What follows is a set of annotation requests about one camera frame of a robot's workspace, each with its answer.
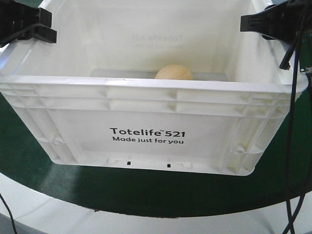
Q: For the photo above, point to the white Totelife plastic crate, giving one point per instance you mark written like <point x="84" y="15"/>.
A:
<point x="92" y="97"/>

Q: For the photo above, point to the green circuit board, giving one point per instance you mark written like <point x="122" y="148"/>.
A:
<point x="305" y="58"/>

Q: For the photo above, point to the cream tennis ball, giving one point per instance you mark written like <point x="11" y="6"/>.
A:
<point x="174" y="72"/>

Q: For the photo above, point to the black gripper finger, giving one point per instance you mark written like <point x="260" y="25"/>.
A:
<point x="17" y="18"/>
<point x="38" y="32"/>
<point x="278" y="21"/>

